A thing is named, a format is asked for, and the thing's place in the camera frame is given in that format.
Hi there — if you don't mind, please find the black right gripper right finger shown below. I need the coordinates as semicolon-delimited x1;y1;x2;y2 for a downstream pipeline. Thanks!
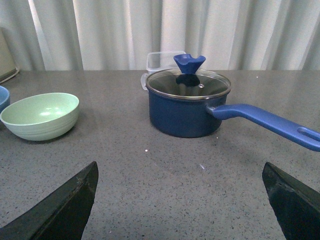
262;162;320;240

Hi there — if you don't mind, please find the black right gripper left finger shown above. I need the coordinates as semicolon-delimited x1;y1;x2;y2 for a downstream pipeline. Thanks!
0;161;99;240

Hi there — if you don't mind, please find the green plastic bowl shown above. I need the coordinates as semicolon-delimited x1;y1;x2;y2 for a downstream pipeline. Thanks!
0;92;80;141

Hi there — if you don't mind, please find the blue plastic bowl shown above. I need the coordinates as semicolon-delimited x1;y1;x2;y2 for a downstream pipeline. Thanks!
0;86;11;113

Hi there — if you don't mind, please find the blue saucepan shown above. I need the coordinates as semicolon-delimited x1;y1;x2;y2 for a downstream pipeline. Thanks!
148;91;320;152

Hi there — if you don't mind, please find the cream two-slot toaster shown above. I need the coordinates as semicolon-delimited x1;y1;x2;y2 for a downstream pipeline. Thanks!
0;27;20;84

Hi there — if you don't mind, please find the glass lid blue knob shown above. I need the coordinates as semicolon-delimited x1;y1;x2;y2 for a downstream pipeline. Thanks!
145;53;231;100

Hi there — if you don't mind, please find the clear plastic food container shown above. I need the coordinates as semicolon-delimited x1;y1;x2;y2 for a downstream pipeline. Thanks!
140;50;186;91

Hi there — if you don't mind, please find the white curtain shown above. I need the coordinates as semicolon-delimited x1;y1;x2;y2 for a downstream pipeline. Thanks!
0;0;320;71

